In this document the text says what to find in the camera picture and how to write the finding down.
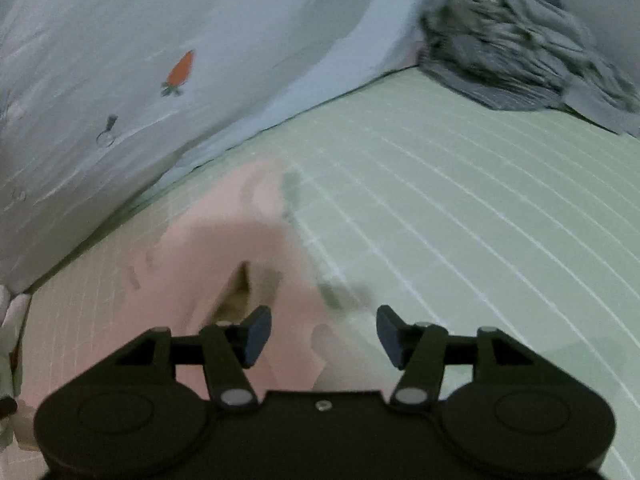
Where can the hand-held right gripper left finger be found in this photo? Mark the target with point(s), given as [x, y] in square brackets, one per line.
[257, 336]

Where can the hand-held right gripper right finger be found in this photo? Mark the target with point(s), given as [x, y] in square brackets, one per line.
[390, 336]

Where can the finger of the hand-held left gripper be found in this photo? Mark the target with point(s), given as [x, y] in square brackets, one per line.
[6, 406]

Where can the pink garment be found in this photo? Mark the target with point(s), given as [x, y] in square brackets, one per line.
[215, 245]

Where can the grey striped clothes pile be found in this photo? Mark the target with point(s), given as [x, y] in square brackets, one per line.
[525, 50]

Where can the white crumpled cloth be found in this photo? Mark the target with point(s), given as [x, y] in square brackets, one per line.
[11, 340]

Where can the green striped bed sheet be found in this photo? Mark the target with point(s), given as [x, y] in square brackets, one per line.
[475, 210]

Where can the carrot printed pale blanket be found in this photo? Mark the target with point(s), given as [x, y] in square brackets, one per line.
[150, 60]

